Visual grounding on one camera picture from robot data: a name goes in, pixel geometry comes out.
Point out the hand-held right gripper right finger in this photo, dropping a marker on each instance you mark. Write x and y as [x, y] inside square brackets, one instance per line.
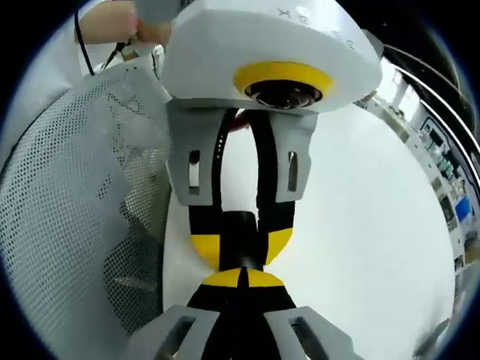
[277, 322]

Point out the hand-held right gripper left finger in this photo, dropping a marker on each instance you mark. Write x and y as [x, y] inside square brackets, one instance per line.
[210, 322]

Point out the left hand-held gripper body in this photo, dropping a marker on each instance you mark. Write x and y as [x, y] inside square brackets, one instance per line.
[232, 41]

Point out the white counter row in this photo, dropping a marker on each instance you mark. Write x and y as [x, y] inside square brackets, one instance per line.
[442, 180]

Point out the blue box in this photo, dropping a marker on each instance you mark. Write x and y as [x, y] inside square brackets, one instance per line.
[463, 210]

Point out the person's left hand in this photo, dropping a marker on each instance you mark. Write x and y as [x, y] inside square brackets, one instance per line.
[153, 32]

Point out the grey mesh office chair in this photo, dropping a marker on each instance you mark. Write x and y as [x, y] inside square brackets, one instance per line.
[56, 195]

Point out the black remote control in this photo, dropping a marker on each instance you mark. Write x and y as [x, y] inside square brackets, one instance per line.
[240, 240]

